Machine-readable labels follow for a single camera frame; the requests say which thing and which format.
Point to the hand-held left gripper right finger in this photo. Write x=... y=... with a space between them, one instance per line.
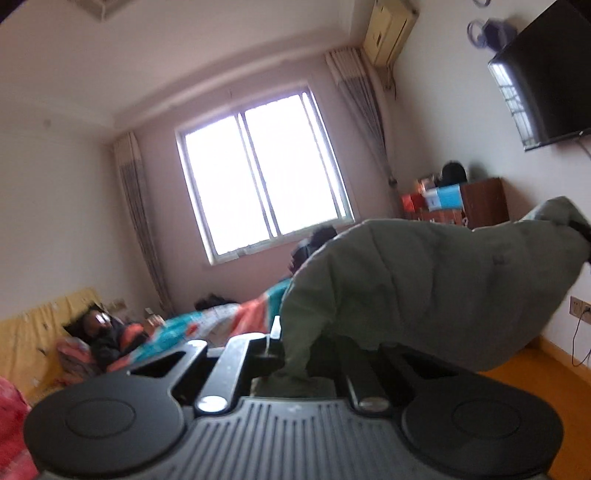
x=364 y=383

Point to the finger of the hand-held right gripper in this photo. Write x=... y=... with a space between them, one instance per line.
x=581 y=240

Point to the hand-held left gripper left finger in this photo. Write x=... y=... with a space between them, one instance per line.
x=235 y=364

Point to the pale green down jacket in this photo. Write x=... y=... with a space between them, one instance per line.
x=415 y=286

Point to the pile of dark clothes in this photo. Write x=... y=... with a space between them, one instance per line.
x=108 y=341

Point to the pink folded clothes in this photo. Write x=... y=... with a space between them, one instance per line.
x=74 y=362

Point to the printed teal orange quilt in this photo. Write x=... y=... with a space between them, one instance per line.
x=184 y=332

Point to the wooden cabinet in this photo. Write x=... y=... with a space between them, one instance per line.
x=485 y=203

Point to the black bag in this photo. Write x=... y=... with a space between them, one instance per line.
x=454 y=174

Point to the blue box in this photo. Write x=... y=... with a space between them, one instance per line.
x=443 y=197

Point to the dark cloth at window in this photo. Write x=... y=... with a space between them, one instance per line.
x=318 y=240

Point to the red box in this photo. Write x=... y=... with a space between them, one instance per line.
x=412 y=202

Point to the grey patterned curtain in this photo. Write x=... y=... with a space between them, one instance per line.
x=364 y=115
x=138 y=221

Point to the window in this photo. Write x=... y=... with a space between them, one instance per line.
x=258 y=184

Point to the yellow headboard cover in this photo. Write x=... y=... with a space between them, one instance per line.
x=32 y=341

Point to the pink plush blanket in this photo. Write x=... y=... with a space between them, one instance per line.
x=11 y=429

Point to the beige air conditioner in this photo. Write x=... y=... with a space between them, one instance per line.
x=388 y=32

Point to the wall power outlet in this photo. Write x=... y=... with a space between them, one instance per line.
x=579 y=307

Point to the wall-mounted television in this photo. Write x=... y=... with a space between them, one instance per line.
x=549 y=78

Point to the purple wall decoration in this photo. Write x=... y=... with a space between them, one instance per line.
x=491 y=32

